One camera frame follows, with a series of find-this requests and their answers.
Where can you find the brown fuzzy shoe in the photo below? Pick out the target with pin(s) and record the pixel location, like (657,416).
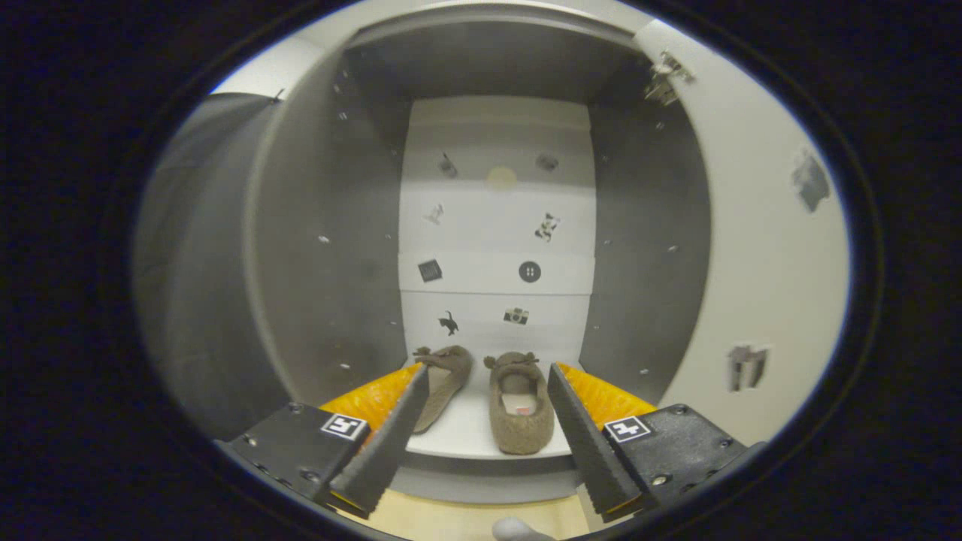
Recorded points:
(449,376)
(518,436)

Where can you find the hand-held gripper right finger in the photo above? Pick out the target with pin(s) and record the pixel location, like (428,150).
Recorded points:
(590,451)

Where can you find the white rounded object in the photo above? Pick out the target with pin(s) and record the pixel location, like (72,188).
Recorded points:
(518,530)

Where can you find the grey shoe cabinet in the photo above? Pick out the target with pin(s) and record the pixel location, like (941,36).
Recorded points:
(331,263)

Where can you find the black backdrop cloth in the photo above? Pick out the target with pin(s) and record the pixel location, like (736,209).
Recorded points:
(195,263)

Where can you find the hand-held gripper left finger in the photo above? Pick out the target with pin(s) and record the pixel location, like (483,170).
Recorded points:
(387,451)

